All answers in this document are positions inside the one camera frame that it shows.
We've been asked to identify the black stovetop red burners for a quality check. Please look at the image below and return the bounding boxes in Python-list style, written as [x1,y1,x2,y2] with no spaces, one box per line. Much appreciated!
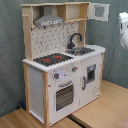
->
[34,53,71,66]

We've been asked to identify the oven door with handle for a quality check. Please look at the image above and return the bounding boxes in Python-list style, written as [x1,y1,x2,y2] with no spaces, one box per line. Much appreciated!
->
[55,80,74,112]

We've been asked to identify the black toy faucet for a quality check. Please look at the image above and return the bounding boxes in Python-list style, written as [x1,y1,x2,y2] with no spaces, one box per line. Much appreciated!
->
[67,33,82,49]

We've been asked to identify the white dishwasher cabinet door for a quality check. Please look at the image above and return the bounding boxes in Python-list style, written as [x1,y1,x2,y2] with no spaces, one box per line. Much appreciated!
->
[80,56,102,106]

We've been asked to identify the grey range hood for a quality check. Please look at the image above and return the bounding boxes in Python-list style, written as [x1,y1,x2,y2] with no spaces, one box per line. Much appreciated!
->
[35,6,64,27]

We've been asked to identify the grey toy sink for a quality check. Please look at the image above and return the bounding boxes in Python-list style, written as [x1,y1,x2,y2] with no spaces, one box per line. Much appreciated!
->
[66,47,94,56]

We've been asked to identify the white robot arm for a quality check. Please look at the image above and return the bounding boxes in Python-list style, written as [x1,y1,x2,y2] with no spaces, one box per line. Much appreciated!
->
[119,12,128,50]

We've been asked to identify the white microwave door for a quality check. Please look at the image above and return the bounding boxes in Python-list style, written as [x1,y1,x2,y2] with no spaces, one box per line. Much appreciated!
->
[88,3,109,21]

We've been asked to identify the wooden toy kitchen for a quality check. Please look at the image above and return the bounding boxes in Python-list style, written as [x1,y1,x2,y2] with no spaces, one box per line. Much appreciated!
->
[22,2,105,128]

